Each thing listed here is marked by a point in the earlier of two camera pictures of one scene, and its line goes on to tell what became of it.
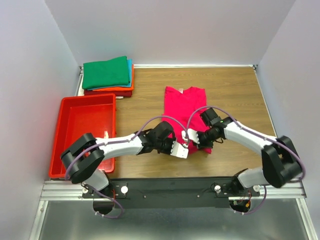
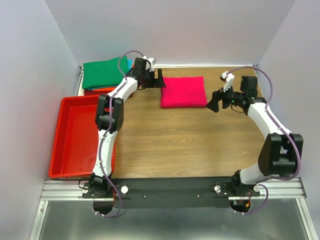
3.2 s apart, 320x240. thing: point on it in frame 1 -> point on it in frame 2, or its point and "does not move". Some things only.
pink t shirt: (182, 109) -> (185, 91)
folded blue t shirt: (130, 65) does not move
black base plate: (168, 192) does not move
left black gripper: (171, 140) -> (155, 83)
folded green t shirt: (101, 74) does not move
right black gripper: (201, 144) -> (216, 95)
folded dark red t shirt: (127, 94) does not move
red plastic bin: (77, 116) does not move
